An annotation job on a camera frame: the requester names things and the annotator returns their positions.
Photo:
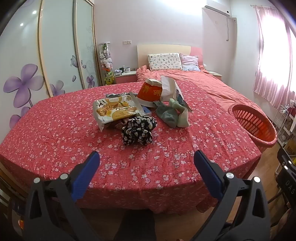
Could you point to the beige and pink headboard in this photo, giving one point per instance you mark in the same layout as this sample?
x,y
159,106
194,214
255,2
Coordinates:
x,y
161,48

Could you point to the floral print pillow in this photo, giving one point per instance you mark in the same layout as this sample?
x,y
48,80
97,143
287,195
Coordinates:
x,y
164,61

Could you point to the pink striped pillow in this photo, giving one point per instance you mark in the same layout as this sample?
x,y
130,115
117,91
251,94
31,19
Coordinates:
x,y
189,61

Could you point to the white paper bag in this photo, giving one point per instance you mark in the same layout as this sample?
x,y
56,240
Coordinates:
x,y
167,89

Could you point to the light green sock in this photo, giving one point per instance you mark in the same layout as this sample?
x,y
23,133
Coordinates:
x,y
183,115

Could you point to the flower print sliding wardrobe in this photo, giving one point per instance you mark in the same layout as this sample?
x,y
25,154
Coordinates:
x,y
53,51

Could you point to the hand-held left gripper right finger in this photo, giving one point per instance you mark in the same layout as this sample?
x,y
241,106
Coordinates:
x,y
207,173

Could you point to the dark mug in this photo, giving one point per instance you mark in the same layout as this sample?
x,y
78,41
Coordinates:
x,y
121,69

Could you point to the brown striped cloth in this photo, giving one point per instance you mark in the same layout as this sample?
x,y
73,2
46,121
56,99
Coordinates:
x,y
118,125

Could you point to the pink curtain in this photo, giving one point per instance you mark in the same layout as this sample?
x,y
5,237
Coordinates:
x,y
270,69

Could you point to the black floral sock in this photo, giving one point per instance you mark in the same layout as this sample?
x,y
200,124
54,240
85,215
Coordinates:
x,y
142,122
136,136

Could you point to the white air conditioner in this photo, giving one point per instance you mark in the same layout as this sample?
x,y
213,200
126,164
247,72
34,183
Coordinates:
x,y
215,10

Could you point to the air conditioner pipe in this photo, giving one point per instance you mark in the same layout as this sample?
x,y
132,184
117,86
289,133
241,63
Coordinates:
x,y
228,30

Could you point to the salmon duvet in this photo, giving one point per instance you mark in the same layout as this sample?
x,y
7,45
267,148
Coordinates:
x,y
208,85

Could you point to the red floral bedspread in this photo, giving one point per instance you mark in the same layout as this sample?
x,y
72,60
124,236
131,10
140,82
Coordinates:
x,y
57,129

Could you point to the plush toy display tube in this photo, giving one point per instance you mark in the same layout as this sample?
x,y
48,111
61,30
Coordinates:
x,y
106,58

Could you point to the yellow snack packet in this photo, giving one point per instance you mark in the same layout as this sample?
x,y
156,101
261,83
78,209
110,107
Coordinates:
x,y
113,109

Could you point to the dark blue cloth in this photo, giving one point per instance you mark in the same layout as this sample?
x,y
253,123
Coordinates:
x,y
113,95

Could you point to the orange plastic laundry basket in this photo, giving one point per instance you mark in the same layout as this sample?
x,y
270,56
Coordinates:
x,y
254,125

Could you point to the blue tissue packet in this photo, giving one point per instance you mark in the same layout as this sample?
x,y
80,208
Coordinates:
x,y
145,112

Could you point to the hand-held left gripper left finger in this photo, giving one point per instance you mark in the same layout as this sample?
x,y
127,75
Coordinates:
x,y
86,171

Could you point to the green plush toy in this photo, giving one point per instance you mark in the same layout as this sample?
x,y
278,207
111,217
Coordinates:
x,y
109,78

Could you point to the wall socket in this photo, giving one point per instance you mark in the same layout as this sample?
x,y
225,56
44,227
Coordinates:
x,y
127,42

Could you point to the pink nightstand with mugs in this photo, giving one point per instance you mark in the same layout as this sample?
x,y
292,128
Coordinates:
x,y
126,77

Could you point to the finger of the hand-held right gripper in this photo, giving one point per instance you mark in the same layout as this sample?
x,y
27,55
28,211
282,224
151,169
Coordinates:
x,y
288,162

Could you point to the grey green sock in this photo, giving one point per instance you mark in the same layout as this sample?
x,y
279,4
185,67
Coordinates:
x,y
167,114

